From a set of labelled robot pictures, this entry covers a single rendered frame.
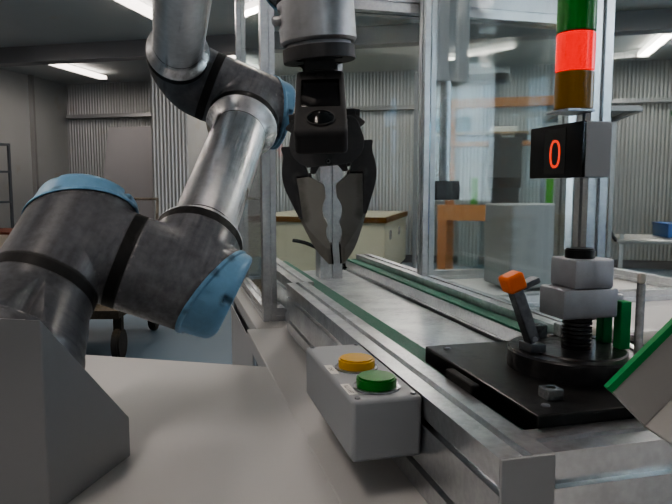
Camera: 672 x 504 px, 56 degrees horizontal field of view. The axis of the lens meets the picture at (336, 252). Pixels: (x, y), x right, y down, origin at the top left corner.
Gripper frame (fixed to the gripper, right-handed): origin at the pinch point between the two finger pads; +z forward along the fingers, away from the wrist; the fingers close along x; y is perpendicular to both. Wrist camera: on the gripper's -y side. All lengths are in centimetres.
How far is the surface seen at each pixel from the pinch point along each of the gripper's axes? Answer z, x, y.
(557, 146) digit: -8.0, -30.7, 22.2
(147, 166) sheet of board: -10, 285, 972
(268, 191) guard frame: -2, 13, 77
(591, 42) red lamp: -21.0, -35.4, 22.0
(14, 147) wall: -56, 475, 936
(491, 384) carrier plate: 13.2, -13.7, -5.1
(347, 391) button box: 13.1, 0.1, -4.1
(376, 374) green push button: 12.3, -3.0, -2.3
